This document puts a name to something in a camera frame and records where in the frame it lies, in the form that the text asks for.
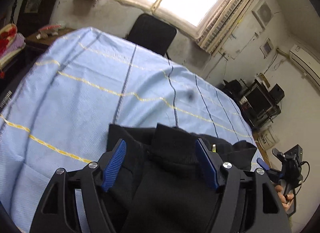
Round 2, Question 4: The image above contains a black yellow sweatshirt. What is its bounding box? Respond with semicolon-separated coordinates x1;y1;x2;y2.
104;124;257;232

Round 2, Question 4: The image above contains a right human hand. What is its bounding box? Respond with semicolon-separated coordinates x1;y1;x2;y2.
274;185;295;211

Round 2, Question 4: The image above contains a white bucket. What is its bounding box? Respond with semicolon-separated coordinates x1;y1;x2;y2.
258;126;279;150

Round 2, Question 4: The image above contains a black desk with electronics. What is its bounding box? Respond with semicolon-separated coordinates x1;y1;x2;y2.
222;80;285;131

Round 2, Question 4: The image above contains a light blue checked bedsheet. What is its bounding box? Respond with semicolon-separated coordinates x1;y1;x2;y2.
1;27;254;232

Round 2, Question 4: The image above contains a white air conditioner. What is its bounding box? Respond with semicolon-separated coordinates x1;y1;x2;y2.
289;44;320;89

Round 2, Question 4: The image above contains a dark wooden side table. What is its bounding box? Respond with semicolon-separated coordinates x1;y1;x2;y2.
25;28;75;53

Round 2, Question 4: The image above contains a right beige curtain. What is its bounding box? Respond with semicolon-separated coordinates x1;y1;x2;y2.
196;0;254;54

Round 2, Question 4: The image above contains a red floral blanket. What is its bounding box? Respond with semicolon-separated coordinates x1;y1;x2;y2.
0;24;17;56

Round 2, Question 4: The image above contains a black office chair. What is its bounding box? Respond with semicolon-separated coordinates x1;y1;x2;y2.
125;13;177;60

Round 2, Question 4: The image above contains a white wall vent fan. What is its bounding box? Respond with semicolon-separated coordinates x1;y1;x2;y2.
252;0;273;29

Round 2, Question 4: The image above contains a dark framed wall painting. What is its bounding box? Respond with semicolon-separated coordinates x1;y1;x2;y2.
17;0;54;27

